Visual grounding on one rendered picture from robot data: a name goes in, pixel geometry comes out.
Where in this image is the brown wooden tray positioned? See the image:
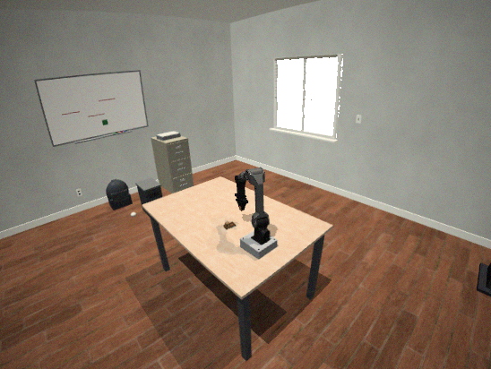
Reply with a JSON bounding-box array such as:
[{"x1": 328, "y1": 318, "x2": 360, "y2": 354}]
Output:
[{"x1": 223, "y1": 222, "x2": 236, "y2": 229}]

